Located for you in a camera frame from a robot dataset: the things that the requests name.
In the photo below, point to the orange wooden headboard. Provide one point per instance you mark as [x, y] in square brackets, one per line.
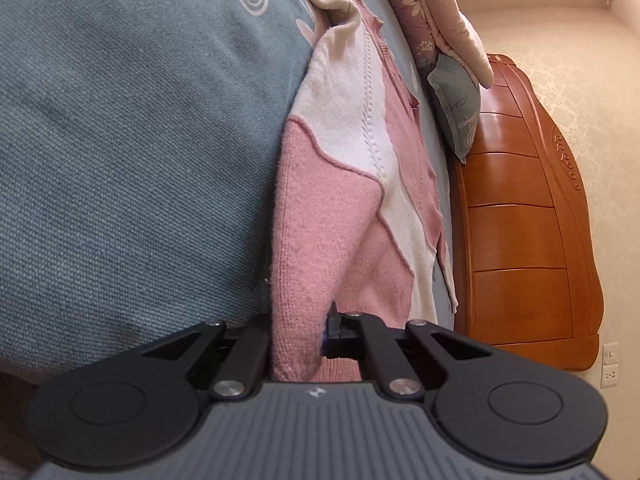
[524, 268]

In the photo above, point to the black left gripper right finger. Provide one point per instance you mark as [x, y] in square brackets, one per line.
[407, 363]

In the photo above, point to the blue patterned bed sheet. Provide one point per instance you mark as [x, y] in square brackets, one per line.
[139, 149]

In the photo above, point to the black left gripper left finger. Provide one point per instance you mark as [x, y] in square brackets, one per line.
[219, 362]

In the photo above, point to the white wall socket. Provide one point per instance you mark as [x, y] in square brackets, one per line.
[610, 365]

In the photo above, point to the pink floral quilt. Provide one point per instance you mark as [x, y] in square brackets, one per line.
[432, 27]

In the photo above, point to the grey-green flower pillow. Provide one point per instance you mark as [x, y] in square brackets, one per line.
[456, 101]

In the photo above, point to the pink and white knit sweater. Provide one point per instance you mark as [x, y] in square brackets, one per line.
[357, 224]

